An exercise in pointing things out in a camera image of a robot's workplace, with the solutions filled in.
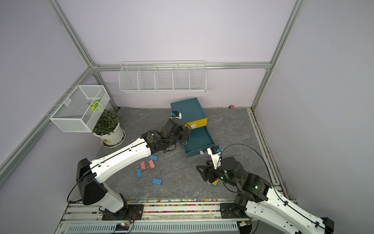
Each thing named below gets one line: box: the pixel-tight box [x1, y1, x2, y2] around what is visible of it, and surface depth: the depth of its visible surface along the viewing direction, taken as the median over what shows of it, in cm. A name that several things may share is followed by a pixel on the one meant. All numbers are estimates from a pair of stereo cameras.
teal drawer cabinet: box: [170, 97, 208, 130], surface depth 95 cm
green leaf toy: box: [87, 97, 102, 113], surface depth 83 cm
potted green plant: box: [92, 108, 127, 148], surface depth 91 cm
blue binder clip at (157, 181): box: [151, 177, 164, 186], surface depth 84 cm
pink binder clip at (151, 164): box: [148, 159, 156, 169], surface depth 90 cm
